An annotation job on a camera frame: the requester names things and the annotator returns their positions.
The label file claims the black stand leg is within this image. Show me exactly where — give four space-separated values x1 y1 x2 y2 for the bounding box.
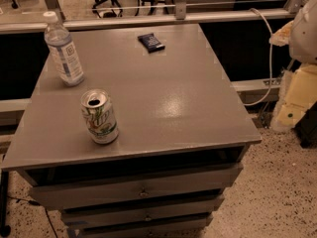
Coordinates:
0 172 11 238

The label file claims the grey drawer cabinet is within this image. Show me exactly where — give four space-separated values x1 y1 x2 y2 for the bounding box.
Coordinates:
3 25 261 238

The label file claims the metal railing frame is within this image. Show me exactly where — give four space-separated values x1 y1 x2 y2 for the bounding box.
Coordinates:
0 0 308 34

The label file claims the white cable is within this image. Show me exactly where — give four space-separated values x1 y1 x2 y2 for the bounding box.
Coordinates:
243 7 275 107

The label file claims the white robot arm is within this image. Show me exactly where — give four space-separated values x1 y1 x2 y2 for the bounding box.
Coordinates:
269 0 317 132

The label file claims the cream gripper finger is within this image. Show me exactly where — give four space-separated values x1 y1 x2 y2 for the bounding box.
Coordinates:
270 63 317 132

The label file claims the white green soda can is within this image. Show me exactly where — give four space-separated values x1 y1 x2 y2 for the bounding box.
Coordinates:
81 89 119 144

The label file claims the clear plastic water bottle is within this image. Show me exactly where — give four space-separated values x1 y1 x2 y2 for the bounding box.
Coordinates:
44 11 84 86

